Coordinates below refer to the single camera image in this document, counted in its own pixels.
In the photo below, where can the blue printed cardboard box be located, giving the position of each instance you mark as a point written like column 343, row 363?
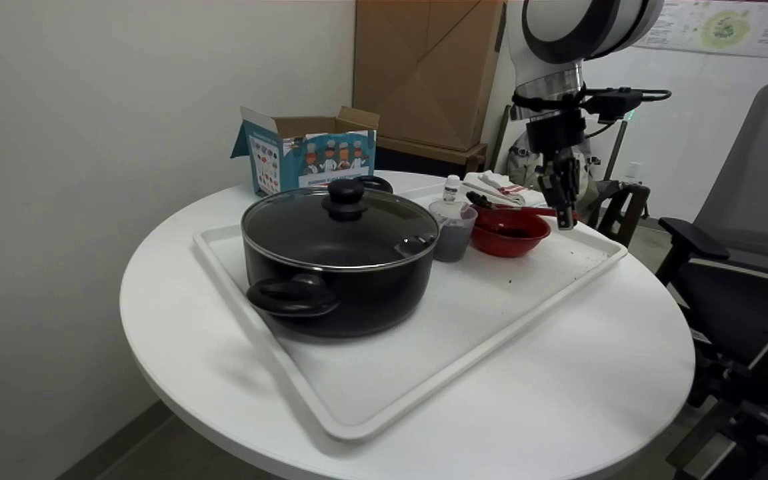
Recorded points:
column 312, row 161

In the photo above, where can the glass lid with black knob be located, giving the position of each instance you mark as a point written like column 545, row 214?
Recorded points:
column 344, row 202

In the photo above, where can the large brown cardboard box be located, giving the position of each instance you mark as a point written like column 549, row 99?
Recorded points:
column 420, row 71

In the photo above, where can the red bowl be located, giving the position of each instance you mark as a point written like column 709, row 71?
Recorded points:
column 507, row 242

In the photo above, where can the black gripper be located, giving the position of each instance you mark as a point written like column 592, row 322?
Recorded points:
column 560, row 142

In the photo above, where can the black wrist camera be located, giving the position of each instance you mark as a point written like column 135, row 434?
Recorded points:
column 612, row 102

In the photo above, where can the beige backpack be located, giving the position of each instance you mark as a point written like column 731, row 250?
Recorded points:
column 517, row 163

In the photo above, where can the grey mesh office chair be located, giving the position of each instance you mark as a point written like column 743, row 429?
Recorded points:
column 757, row 267

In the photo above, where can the white wall poster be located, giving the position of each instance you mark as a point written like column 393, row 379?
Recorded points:
column 740, row 27

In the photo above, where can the black cooking pot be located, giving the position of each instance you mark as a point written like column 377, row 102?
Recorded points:
column 339, row 297

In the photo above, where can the white towel with red stripes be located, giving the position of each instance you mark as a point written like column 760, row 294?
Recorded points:
column 492, row 187

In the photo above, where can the white plastic tray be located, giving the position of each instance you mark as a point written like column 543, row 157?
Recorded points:
column 492, row 310

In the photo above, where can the small clear bottle white cap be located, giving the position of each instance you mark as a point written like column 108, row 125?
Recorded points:
column 452, row 187

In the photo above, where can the dark wooden frame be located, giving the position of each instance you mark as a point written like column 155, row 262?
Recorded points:
column 620, row 214

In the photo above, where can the clear plastic measuring jug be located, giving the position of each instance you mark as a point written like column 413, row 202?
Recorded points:
column 452, row 235

